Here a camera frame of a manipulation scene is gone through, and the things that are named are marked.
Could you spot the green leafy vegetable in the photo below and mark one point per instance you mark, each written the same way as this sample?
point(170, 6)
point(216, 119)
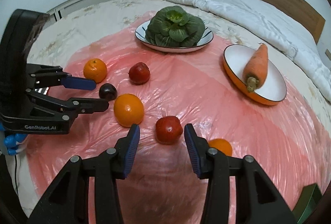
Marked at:
point(173, 27)

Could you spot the orange tangerine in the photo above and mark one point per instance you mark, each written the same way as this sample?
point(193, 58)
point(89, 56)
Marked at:
point(222, 145)
point(95, 69)
point(128, 110)

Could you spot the pink plastic sheet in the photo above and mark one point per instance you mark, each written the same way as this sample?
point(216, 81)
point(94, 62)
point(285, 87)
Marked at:
point(288, 141)

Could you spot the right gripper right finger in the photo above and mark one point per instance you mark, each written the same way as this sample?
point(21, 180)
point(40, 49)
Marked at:
point(257, 198)

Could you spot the white plate dark rim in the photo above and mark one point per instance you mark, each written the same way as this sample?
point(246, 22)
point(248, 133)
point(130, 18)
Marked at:
point(204, 41)

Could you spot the white duvet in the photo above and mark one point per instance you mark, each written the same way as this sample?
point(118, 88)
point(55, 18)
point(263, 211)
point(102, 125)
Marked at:
point(275, 27)

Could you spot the orange carrot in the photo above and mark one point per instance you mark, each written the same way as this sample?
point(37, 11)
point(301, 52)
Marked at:
point(256, 70)

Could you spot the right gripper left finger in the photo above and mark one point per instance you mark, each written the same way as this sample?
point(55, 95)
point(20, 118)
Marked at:
point(66, 200)

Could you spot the orange enamel dish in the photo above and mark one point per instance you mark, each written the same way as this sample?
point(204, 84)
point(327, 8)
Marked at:
point(274, 90)

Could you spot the left gloved hand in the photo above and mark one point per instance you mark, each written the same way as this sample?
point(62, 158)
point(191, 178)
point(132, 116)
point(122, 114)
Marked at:
point(12, 143)

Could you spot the dark plum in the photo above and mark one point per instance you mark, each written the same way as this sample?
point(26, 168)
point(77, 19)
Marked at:
point(108, 92)

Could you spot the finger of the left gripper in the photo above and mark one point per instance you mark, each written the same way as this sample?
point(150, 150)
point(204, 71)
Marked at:
point(42, 76)
point(45, 107)

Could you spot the red apple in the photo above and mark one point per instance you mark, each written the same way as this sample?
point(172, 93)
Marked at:
point(168, 130)
point(139, 73)

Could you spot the green shallow tray box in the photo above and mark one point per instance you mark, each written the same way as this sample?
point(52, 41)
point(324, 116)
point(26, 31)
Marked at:
point(307, 202)

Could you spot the wall socket right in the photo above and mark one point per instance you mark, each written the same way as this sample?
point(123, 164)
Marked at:
point(328, 54)

